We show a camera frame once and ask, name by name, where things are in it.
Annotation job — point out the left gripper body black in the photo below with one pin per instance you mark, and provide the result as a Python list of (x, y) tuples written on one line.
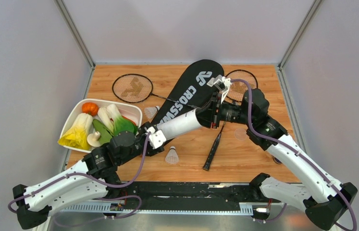
[(140, 140)]

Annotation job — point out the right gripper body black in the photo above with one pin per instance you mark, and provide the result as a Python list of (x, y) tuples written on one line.
[(214, 118)]

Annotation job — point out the white shuttlecock tube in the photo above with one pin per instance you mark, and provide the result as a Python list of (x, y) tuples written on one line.
[(180, 125)]

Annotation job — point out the shuttlecock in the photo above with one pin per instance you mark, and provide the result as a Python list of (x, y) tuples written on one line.
[(150, 112), (172, 156)]

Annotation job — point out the clear plastic tube lid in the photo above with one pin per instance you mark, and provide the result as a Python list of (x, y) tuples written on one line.
[(240, 134)]

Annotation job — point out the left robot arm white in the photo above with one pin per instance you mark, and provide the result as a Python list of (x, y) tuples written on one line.
[(93, 177)]

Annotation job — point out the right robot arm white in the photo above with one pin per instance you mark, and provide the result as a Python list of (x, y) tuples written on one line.
[(323, 198)]

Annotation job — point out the right badminton racket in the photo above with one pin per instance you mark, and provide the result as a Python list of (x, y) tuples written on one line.
[(235, 95)]

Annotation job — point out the badminton racket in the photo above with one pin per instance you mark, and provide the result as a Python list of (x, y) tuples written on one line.
[(136, 88), (235, 95)]

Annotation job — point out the left badminton racket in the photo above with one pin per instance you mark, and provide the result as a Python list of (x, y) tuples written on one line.
[(136, 88)]

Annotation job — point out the green bok choy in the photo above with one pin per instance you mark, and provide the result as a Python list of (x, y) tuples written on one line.
[(120, 122)]

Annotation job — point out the white plastic tray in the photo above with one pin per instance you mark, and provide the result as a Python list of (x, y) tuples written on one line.
[(130, 112)]

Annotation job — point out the shuttlecock beside tray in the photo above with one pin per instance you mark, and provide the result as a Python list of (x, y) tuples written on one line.
[(150, 112)]

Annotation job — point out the black racket bag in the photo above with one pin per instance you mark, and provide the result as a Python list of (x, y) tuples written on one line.
[(191, 88)]

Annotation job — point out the white bok choy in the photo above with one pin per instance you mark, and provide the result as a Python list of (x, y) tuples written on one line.
[(106, 119)]

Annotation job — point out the white mushroom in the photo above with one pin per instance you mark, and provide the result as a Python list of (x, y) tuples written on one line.
[(93, 139)]

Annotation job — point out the small orange pumpkin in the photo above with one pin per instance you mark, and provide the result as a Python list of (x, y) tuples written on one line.
[(90, 108)]

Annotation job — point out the yellow napa cabbage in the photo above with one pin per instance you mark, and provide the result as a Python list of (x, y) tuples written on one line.
[(76, 135)]

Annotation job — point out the energy drink can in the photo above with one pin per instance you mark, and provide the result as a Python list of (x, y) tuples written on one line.
[(277, 161)]

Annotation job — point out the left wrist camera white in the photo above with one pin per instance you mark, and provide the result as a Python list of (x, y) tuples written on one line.
[(156, 137)]

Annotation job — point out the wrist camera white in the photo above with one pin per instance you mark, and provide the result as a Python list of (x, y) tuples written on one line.
[(156, 137), (223, 84)]

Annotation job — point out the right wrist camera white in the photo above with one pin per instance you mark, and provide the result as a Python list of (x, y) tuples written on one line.
[(223, 84)]

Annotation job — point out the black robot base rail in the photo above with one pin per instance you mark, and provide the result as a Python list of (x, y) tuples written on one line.
[(188, 196)]

